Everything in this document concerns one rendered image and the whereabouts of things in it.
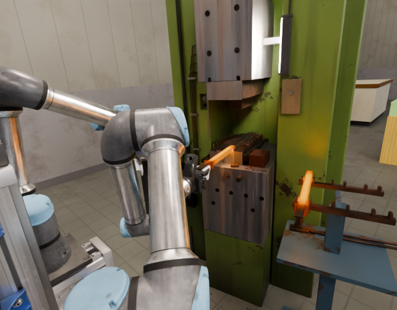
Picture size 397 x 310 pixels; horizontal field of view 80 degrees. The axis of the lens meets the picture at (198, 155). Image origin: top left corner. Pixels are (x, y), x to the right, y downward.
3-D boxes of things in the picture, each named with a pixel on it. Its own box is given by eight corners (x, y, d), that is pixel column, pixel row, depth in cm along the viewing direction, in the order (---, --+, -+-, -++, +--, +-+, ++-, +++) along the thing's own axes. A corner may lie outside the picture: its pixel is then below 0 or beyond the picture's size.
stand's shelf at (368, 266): (398, 297, 81) (399, 293, 80) (276, 261, 99) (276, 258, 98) (382, 243, 106) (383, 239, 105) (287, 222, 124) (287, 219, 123)
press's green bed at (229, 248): (261, 308, 149) (263, 246, 134) (207, 286, 167) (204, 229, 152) (279, 251, 195) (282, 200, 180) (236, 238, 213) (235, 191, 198)
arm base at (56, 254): (27, 285, 73) (17, 259, 70) (16, 262, 83) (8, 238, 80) (77, 258, 83) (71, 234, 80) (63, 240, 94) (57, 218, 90)
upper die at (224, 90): (242, 99, 121) (242, 80, 118) (207, 100, 130) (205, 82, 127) (263, 92, 155) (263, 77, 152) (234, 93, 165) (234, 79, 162)
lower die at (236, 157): (242, 165, 132) (242, 151, 129) (210, 161, 142) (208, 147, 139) (262, 144, 166) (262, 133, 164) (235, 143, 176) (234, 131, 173)
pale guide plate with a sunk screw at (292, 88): (299, 114, 121) (301, 79, 116) (280, 113, 125) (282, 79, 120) (300, 113, 123) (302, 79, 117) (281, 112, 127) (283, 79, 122)
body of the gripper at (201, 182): (191, 184, 108) (176, 196, 98) (190, 166, 105) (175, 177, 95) (206, 187, 104) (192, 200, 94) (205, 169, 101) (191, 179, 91)
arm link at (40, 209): (26, 254, 72) (13, 215, 68) (11, 238, 80) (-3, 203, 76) (66, 232, 81) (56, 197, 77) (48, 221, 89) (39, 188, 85)
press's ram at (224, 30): (269, 79, 111) (272, -22, 99) (197, 82, 130) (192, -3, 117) (285, 76, 146) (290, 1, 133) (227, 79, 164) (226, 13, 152)
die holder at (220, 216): (263, 245, 134) (266, 173, 120) (204, 229, 152) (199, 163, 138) (282, 200, 180) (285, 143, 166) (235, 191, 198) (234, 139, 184)
